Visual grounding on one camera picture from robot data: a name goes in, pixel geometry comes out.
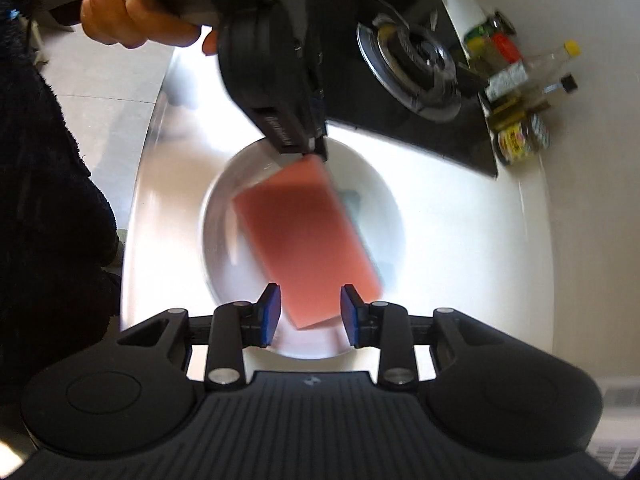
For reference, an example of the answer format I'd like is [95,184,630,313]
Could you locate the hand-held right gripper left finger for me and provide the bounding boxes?
[117,284,282,393]

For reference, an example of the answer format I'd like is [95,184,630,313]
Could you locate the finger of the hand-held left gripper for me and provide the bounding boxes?
[302,97,329,162]
[252,102,309,156]

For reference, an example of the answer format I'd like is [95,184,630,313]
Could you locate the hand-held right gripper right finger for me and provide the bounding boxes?
[340,284,505,391]

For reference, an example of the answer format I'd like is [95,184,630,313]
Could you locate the pink and green sponge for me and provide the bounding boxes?
[231,154,387,331]

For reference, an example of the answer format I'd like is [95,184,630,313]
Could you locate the white bowl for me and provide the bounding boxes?
[199,137,407,361]

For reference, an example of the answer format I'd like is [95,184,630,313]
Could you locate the person's left hand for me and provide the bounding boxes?
[80,0,221,57]

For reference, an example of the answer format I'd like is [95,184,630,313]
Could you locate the black glass gas stove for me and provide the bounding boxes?
[300,0,501,181]

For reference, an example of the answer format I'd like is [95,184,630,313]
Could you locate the metal stove burner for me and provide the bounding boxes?
[356,12,463,123]

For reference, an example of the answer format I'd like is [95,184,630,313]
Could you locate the green and yellow container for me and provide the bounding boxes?
[462,22,497,59]

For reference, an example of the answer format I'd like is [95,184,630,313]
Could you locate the dark olive bottle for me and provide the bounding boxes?
[487,97,552,133]

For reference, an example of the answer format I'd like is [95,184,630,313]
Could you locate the white-labelled bottle with black cap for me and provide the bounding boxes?
[484,62,579,104]

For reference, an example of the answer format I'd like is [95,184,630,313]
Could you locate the jar with yellow label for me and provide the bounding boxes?
[492,114,551,167]

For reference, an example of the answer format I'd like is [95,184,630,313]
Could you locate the red-lidded container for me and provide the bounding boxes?
[490,32,523,64]

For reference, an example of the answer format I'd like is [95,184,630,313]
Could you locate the clear bottle with yellow cap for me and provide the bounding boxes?
[520,41,582,80]

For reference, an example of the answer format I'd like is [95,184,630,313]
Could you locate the black fleece clothing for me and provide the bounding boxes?
[0,0,122,403]

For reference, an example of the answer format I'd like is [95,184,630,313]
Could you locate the white vent grille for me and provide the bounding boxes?
[587,377,640,478]

